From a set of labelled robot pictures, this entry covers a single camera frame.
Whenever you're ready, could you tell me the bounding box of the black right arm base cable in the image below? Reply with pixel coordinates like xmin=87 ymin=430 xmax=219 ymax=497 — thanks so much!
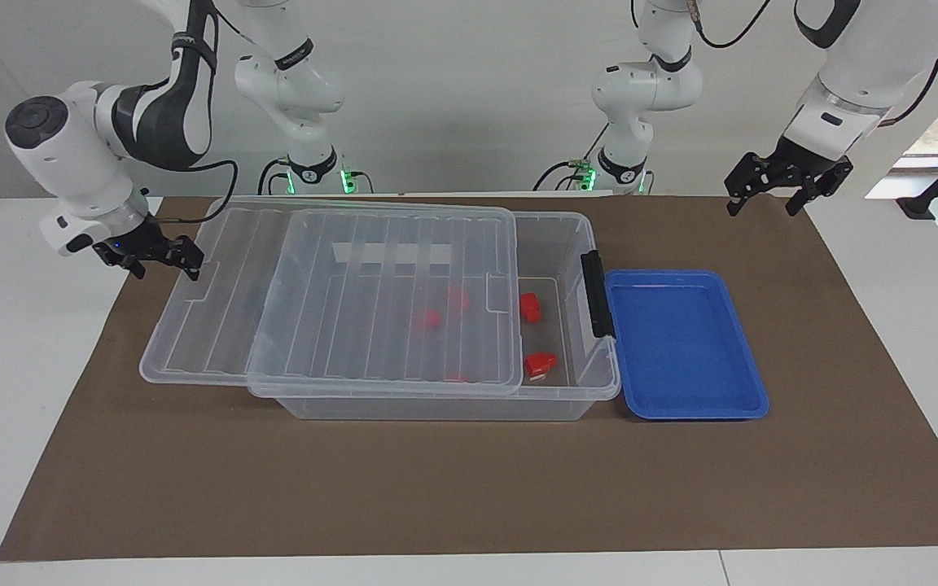
xmin=259 ymin=157 xmax=295 ymax=196

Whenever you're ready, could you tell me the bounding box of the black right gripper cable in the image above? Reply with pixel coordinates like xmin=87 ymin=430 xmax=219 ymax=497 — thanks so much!
xmin=143 ymin=159 xmax=239 ymax=225

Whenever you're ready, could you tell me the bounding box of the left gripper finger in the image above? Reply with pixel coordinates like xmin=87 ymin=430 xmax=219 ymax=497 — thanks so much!
xmin=725 ymin=152 xmax=771 ymax=216
xmin=787 ymin=160 xmax=854 ymax=216

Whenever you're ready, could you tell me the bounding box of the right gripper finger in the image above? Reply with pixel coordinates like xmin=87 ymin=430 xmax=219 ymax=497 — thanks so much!
xmin=166 ymin=235 xmax=205 ymax=282
xmin=99 ymin=251 xmax=147 ymax=280

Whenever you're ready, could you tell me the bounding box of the blue plastic tray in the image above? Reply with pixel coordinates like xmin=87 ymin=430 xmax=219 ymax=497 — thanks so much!
xmin=604 ymin=269 xmax=770 ymax=422

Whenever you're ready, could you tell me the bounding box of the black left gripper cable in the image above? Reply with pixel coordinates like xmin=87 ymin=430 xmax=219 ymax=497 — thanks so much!
xmin=693 ymin=0 xmax=938 ymax=127

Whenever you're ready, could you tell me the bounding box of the black left arm base cable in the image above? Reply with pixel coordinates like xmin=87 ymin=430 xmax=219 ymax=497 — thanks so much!
xmin=533 ymin=122 xmax=610 ymax=193

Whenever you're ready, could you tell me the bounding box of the clear plastic box lid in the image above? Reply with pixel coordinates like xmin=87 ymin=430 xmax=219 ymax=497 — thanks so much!
xmin=139 ymin=196 xmax=520 ymax=397

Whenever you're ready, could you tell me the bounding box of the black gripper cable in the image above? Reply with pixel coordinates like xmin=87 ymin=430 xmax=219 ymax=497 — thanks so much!
xmin=693 ymin=0 xmax=938 ymax=127
xmin=143 ymin=159 xmax=239 ymax=225

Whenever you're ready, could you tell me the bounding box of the clear plastic storage box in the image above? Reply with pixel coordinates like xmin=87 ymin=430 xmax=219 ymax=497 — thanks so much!
xmin=248 ymin=208 xmax=623 ymax=422

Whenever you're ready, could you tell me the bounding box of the black arm base cable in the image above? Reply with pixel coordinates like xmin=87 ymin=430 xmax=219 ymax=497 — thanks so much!
xmin=533 ymin=122 xmax=610 ymax=193
xmin=259 ymin=157 xmax=295 ymax=196

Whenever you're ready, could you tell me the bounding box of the brown table mat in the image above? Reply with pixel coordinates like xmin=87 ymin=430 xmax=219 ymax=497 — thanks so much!
xmin=0 ymin=194 xmax=938 ymax=562

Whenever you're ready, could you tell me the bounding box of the black box latch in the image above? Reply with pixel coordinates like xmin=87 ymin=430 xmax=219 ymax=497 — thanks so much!
xmin=581 ymin=250 xmax=617 ymax=339

